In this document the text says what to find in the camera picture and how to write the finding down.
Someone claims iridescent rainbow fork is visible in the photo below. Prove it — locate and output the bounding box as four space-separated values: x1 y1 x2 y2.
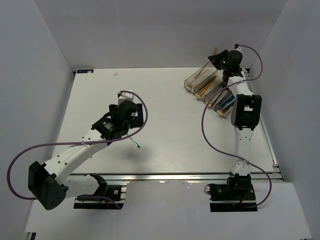
129 137 141 149

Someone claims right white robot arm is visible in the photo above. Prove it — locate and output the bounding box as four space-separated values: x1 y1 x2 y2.
208 44 262 200

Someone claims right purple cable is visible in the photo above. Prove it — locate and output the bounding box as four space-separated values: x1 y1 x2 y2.
201 43 273 209

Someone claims left blue table label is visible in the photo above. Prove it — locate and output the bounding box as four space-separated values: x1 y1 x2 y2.
76 69 94 74

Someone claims blue knife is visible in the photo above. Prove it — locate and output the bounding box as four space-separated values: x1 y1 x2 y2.
216 96 235 111

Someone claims gold chopstick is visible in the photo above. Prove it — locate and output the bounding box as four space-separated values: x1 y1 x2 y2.
199 79 215 96
196 78 215 98

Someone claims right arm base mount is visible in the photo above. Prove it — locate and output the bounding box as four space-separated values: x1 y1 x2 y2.
204 183 258 213

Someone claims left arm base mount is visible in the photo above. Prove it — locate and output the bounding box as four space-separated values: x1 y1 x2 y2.
73 173 125 210

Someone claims gold ornate fork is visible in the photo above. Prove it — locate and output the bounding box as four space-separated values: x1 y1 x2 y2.
196 47 220 80

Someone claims clear compartment organizer tray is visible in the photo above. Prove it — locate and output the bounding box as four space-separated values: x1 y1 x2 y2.
184 64 235 119

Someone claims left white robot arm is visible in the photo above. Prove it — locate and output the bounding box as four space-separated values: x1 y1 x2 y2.
28 100 144 210

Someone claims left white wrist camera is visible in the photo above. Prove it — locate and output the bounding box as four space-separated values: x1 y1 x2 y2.
117 90 134 105

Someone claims black knife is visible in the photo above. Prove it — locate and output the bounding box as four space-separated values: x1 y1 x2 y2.
218 101 234 115

